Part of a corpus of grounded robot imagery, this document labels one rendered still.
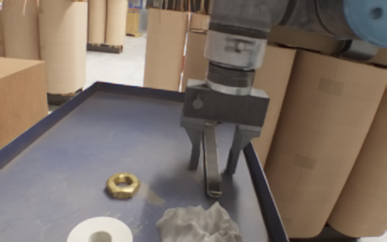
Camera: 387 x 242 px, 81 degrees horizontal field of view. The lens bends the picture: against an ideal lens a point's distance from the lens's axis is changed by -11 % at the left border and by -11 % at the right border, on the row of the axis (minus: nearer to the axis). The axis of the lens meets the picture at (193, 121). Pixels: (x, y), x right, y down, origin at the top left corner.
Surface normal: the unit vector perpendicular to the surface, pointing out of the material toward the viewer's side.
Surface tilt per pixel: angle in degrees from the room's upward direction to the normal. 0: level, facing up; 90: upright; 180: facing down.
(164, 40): 90
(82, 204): 0
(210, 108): 90
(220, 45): 90
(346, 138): 90
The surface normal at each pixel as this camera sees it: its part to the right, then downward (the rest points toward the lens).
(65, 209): 0.14, -0.91
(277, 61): 0.26, 0.41
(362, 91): 0.03, 0.40
